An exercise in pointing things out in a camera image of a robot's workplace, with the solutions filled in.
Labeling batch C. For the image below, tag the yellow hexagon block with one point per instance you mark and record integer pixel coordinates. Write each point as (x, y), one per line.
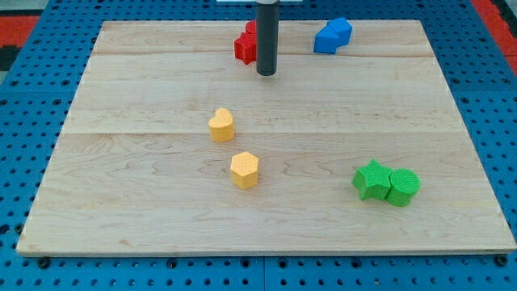
(244, 170)

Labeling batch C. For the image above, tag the yellow heart block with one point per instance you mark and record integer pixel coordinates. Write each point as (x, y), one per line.
(221, 126)

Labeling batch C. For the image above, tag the red star block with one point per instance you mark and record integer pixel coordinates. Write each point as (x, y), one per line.
(244, 48)

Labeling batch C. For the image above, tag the red round block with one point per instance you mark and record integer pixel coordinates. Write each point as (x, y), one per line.
(251, 27)

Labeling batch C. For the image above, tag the green star block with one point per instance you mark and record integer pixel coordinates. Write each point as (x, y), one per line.
(372, 181)

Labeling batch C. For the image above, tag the light wooden board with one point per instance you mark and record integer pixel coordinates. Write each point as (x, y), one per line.
(135, 172)

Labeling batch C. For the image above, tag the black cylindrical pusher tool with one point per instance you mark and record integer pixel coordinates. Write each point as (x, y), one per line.
(267, 14)

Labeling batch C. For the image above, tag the blue block front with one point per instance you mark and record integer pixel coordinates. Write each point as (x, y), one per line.
(326, 41)

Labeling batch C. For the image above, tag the blue block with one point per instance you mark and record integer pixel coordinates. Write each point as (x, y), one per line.
(342, 28)
(326, 41)

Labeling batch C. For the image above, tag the blue block rear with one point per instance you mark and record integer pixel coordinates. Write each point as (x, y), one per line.
(342, 28)

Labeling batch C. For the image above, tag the green cylinder block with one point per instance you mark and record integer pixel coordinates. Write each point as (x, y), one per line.
(404, 185)

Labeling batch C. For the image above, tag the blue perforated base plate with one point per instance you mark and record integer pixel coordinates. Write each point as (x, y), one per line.
(39, 88)

